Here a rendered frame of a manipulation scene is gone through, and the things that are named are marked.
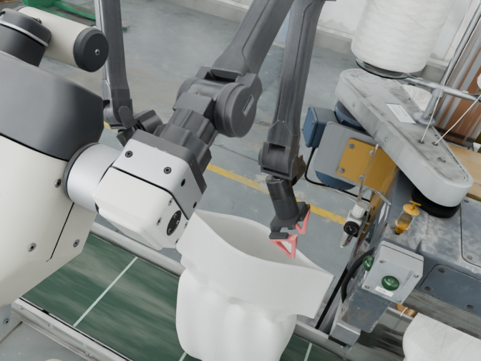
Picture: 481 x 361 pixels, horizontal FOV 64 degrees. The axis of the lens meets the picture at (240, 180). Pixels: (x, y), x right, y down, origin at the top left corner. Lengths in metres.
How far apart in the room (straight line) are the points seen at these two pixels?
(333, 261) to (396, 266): 1.83
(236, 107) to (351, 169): 0.62
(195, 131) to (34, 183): 0.21
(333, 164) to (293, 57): 0.41
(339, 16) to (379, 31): 5.10
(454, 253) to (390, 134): 0.28
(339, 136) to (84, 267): 1.23
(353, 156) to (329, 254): 1.53
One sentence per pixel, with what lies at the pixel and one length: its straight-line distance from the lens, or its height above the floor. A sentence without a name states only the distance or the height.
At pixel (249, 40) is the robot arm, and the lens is 0.63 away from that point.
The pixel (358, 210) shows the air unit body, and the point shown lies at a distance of 0.97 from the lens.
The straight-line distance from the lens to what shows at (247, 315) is 1.19.
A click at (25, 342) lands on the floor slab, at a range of 2.14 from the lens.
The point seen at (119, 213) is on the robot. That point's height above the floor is 1.47.
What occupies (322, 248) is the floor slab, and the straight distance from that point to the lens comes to 2.57.
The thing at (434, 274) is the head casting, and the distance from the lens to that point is 0.79.
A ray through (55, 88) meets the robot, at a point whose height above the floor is 1.56.
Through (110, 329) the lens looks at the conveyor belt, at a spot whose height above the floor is 0.38.
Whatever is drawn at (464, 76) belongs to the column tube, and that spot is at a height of 1.49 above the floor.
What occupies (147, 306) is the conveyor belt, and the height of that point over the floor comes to 0.38.
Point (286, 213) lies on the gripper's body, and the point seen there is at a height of 1.19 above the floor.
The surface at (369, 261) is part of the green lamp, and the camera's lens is 0.74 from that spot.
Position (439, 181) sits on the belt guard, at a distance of 0.81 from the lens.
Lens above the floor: 1.80
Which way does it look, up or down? 38 degrees down
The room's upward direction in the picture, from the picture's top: 11 degrees clockwise
